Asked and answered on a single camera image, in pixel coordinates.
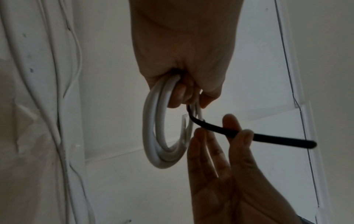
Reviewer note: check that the person's right hand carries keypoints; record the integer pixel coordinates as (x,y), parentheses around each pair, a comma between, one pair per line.
(235,192)

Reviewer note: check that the person's left hand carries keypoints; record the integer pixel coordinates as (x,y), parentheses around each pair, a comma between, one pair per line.
(185,39)

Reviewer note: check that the black plastic zip tie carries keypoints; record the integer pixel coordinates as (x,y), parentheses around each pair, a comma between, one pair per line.
(276,140)

